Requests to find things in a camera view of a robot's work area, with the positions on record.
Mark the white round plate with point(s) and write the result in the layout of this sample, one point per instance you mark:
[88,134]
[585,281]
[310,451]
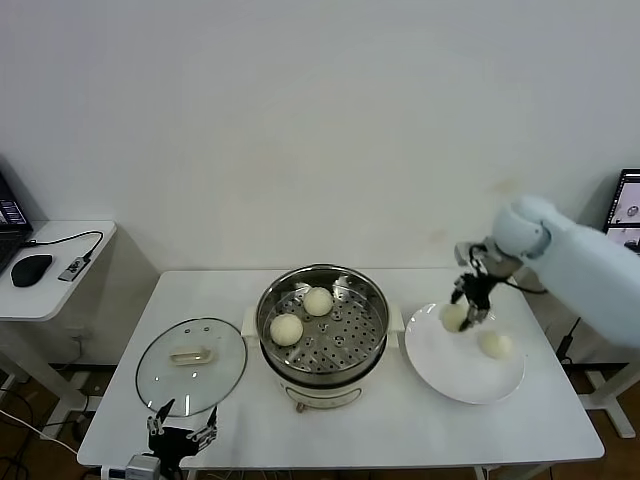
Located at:
[450,370]

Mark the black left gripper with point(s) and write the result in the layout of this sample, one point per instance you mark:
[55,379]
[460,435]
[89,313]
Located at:
[172,444]

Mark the grey laptop showing camera views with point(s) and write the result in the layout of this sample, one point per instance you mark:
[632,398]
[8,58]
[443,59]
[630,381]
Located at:
[625,200]

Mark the grey usb hub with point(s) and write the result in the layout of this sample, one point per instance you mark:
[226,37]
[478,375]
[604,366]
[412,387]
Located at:
[71,268]

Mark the cream electric cooking pot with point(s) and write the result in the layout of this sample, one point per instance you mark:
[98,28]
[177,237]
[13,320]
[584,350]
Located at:
[325,392]

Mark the white steamed baozi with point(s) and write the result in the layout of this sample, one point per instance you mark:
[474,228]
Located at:
[286,330]
[318,301]
[451,318]
[495,346]

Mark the black laptop with dark screen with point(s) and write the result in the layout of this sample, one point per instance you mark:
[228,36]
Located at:
[9,235]

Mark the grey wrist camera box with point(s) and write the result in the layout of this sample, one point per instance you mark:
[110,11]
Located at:
[465,254]
[142,466]

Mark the white side table with mouse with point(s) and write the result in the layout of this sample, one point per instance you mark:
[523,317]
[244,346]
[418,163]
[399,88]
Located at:
[55,295]

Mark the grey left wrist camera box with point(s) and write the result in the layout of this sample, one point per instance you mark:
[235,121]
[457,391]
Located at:
[142,466]

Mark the black computer mouse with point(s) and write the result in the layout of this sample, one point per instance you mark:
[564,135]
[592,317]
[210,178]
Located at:
[31,270]

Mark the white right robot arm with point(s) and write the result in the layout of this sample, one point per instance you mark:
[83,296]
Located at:
[585,260]

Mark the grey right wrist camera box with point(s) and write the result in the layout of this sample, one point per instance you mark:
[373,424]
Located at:
[465,254]

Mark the white side table with sticker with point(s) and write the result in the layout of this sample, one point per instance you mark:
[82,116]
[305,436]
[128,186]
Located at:
[607,390]

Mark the perforated steel steamer basket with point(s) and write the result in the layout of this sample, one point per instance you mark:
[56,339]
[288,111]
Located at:
[350,345]

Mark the round glass pot lid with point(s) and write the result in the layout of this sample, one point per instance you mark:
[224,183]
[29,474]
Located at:
[165,345]

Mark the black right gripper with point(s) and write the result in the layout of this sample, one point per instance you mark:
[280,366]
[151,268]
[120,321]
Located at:
[478,291]

